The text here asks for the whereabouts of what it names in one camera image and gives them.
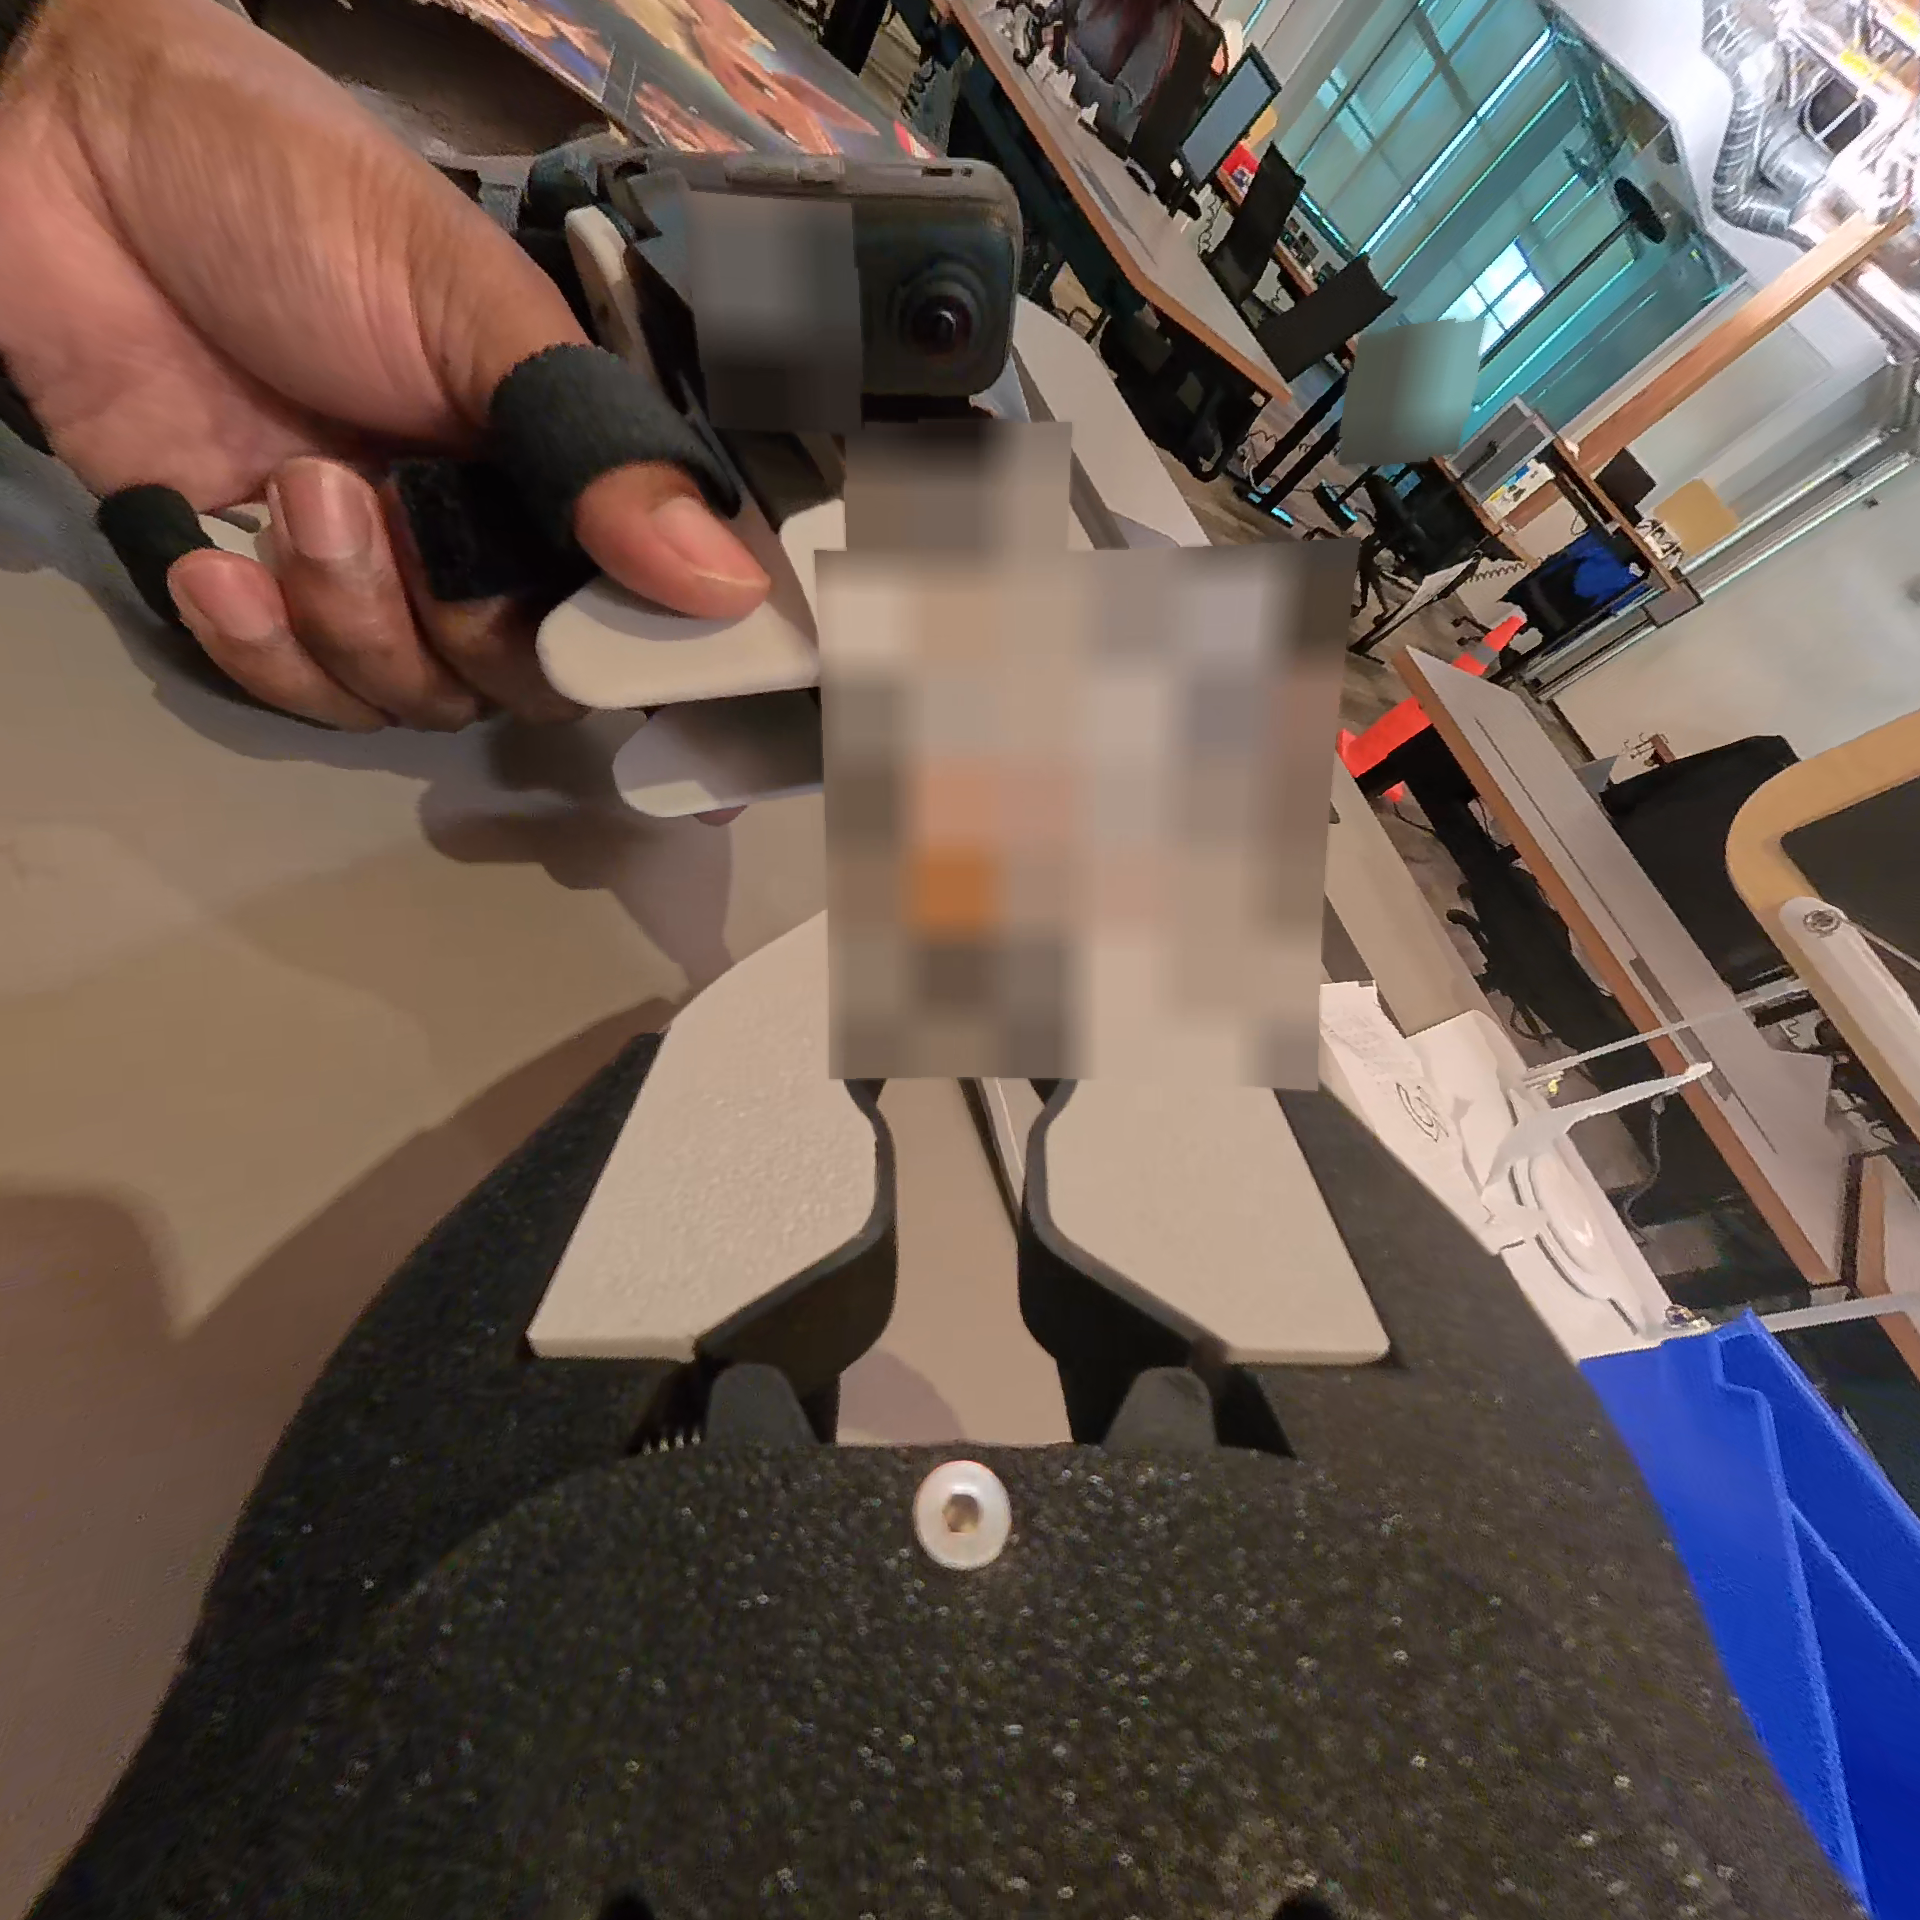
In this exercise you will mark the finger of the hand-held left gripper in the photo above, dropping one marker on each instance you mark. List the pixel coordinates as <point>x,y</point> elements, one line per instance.
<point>809,542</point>

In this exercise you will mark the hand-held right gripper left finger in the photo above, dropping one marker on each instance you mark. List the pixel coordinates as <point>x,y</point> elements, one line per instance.
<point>706,1188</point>

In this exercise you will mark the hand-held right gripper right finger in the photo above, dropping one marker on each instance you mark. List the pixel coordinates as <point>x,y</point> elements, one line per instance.
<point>1200,1217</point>

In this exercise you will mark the long wood edged desk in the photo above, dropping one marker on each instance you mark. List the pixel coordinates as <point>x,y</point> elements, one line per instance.
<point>1152,256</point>

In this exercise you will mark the light grey desk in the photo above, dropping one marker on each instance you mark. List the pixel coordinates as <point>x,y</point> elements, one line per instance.
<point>301,973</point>

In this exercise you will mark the grey wood edged desk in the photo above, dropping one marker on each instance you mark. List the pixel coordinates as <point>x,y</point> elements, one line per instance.
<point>1545,811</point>

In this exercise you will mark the person's left hand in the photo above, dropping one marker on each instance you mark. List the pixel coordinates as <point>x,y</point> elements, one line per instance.
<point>255,301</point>

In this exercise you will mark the black computer monitor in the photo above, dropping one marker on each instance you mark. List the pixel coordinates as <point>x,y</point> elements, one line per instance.
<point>1229,119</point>

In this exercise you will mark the white table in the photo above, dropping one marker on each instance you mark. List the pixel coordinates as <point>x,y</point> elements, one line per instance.
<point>1124,465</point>

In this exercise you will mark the black office chair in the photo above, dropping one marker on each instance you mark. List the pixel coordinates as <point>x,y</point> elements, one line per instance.
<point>1257,218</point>
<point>1337,316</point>
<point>1701,839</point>

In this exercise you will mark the colourful printed board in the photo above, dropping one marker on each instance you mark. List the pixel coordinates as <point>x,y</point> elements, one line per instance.
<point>672,75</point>

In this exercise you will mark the translucent plastic strip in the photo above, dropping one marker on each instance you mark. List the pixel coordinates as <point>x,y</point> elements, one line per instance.
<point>1846,1314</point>
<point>1614,1089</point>

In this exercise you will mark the large glass window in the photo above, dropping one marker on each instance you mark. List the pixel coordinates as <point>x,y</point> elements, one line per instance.
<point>1442,135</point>

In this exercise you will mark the orange traffic cone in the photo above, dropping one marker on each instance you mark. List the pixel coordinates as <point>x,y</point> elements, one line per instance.
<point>1379,749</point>
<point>1502,640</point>

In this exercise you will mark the grey computer case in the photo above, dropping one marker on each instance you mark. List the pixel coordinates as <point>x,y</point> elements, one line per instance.
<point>1505,453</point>

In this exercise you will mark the blue plastic bin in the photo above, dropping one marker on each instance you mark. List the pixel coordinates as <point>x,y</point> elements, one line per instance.
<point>1785,1576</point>

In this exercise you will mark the blue chair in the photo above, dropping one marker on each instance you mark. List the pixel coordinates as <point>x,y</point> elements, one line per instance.
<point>1581,585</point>

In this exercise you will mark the wood framed black board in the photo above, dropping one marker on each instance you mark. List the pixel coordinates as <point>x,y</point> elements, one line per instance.
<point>1859,869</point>

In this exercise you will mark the wooden beam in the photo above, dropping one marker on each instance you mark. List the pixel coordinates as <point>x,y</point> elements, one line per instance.
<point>1725,339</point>

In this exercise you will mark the metal ventilation ducts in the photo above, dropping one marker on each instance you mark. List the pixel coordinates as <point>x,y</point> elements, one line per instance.
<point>1801,105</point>

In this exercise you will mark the white metal bracket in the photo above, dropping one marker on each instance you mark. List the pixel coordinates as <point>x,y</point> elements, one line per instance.
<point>1853,950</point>

